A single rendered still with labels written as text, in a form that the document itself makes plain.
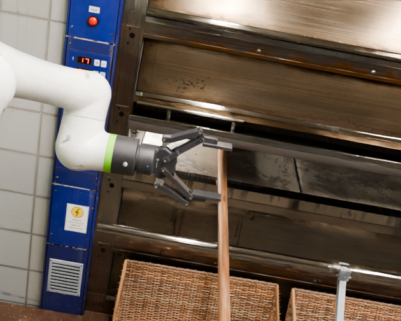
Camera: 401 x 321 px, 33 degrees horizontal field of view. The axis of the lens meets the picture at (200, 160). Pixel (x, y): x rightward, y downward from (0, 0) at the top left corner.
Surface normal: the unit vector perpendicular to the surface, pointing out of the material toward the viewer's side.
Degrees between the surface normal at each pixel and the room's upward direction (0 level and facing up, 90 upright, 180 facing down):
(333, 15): 70
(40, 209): 90
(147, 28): 90
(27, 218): 90
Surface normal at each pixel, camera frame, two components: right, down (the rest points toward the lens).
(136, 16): -0.04, 0.41
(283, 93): 0.02, 0.07
